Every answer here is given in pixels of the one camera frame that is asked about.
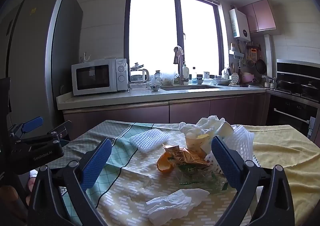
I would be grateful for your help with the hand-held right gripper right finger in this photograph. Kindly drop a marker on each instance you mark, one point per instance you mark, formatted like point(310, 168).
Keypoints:
point(225, 163)

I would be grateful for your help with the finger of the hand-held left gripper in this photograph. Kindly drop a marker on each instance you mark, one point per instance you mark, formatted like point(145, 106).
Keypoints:
point(32, 124)
point(58, 132)

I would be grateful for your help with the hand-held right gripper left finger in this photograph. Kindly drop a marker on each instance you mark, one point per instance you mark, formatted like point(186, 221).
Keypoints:
point(96, 163)

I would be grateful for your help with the large gold snack wrapper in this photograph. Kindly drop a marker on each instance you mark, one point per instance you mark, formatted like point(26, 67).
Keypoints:
point(192, 157)

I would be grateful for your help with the white blue-print paper cup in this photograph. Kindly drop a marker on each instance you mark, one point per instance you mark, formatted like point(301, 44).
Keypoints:
point(193, 144)

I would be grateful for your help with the orange peel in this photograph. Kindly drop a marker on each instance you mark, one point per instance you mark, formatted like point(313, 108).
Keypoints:
point(162, 166)

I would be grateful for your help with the white foam fruit net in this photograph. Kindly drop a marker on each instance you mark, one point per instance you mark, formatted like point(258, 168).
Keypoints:
point(150, 139)
point(243, 141)

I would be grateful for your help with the clear green candy wrapper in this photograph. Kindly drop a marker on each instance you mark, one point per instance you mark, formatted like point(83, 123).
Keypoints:
point(197, 174)

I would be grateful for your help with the crumpled white tissue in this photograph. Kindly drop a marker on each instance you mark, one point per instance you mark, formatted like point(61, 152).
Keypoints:
point(175, 203)
point(212, 121)

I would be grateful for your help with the patterned green beige tablecloth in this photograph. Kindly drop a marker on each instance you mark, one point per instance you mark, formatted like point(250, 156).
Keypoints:
point(140, 181)

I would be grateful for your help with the plain yellow tablecloth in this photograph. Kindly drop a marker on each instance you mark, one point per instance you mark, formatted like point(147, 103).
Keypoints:
point(280, 146)

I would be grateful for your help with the white microwave oven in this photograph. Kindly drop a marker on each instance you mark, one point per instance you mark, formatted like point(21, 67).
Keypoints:
point(92, 77)

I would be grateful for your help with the silver refrigerator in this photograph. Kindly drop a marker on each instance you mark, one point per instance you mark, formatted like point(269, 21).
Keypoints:
point(37, 53)

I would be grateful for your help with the black built-in oven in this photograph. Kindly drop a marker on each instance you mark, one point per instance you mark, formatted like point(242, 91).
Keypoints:
point(285, 113)

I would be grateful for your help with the small white ornament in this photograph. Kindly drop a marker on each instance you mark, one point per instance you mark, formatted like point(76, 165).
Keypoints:
point(85, 57)

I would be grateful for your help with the kitchen sink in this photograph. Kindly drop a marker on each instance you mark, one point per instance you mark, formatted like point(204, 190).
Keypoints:
point(187, 87)

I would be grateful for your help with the white dotted board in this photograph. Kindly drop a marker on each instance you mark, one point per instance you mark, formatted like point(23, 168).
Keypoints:
point(235, 78)

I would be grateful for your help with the kitchen counter with brown cabinets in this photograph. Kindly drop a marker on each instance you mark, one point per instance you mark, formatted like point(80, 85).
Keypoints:
point(150, 94)

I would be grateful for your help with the clear glass food container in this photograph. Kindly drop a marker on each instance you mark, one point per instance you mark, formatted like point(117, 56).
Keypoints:
point(137, 86)

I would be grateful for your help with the pink pot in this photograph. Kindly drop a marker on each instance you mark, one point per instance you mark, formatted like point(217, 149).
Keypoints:
point(247, 77)

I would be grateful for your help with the white mug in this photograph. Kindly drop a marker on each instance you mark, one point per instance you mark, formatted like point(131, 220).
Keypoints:
point(206, 74)

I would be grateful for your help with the blue white ceramic bowl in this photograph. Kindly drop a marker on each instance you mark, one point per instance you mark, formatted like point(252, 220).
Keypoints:
point(155, 87)

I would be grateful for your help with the glass kettle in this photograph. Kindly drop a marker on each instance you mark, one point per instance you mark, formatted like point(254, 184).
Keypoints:
point(137, 75)

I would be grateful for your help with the white soap bottle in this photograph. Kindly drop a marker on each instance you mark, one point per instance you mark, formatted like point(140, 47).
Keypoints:
point(185, 73)

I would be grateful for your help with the black cooking pot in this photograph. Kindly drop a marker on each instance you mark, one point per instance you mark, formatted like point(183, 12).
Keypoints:
point(288, 85)

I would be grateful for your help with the crumpled white plastic bag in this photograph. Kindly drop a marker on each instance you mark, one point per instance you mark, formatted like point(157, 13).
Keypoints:
point(154, 80)

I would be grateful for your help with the clear plastic bag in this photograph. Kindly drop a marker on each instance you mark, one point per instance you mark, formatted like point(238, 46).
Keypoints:
point(168, 78)

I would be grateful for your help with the metal kitchen faucet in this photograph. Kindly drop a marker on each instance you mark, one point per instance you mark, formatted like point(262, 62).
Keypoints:
point(180, 70)

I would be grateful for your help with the black frying pan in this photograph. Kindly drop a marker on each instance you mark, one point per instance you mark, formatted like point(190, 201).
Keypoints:
point(260, 65)

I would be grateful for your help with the orange grater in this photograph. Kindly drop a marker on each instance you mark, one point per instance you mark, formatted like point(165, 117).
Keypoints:
point(253, 53)

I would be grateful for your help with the black range hood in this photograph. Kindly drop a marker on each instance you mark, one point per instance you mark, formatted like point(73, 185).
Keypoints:
point(297, 70)

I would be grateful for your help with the white water heater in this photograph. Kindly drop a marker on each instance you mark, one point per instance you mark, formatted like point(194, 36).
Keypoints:
point(240, 24)

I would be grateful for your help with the dark-framed kitchen window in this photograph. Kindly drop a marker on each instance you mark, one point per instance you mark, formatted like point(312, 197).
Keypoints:
point(152, 28)

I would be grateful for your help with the white wall shelf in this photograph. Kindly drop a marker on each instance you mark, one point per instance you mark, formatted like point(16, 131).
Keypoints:
point(236, 53)

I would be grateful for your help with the pink wall cabinet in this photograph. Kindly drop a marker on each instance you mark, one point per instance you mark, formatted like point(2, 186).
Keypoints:
point(260, 15)

